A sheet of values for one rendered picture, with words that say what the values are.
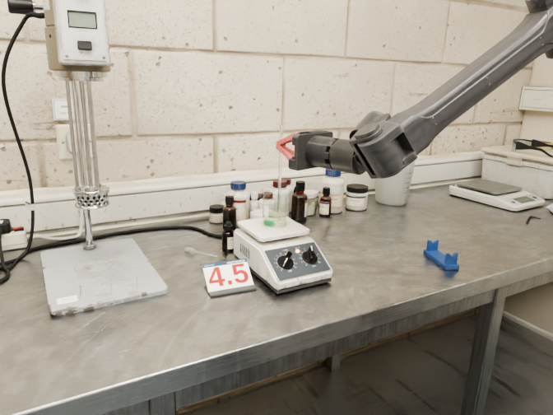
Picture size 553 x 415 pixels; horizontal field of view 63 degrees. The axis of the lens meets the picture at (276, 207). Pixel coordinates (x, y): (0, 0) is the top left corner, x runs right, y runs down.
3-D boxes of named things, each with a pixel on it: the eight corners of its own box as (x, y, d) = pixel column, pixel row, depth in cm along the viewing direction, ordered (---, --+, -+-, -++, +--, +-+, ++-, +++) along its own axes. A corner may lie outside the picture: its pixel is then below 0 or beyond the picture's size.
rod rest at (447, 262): (459, 269, 98) (462, 254, 97) (445, 270, 97) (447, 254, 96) (435, 252, 107) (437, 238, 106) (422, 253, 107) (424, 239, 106)
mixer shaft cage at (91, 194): (113, 207, 87) (104, 72, 80) (76, 211, 84) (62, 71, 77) (107, 198, 93) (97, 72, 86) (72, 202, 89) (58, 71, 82)
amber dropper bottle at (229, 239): (219, 250, 105) (219, 221, 103) (225, 246, 107) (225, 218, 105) (230, 253, 103) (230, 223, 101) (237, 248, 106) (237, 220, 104)
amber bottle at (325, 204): (322, 212, 136) (324, 185, 133) (332, 215, 134) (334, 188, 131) (316, 215, 133) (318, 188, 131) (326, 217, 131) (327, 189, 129)
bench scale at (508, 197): (514, 214, 141) (517, 198, 140) (445, 194, 162) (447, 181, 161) (546, 206, 151) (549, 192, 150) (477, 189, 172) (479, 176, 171)
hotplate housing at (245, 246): (333, 282, 90) (336, 245, 88) (276, 296, 84) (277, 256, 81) (278, 245, 108) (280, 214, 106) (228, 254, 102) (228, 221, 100)
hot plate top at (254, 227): (312, 234, 94) (312, 230, 94) (260, 243, 88) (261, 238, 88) (283, 217, 104) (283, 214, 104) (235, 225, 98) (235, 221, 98)
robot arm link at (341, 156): (353, 156, 74) (361, 182, 77) (374, 131, 77) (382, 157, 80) (320, 151, 78) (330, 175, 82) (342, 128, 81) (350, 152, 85)
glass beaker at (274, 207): (281, 231, 93) (282, 193, 91) (257, 228, 95) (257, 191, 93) (290, 223, 98) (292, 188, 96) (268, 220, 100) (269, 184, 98)
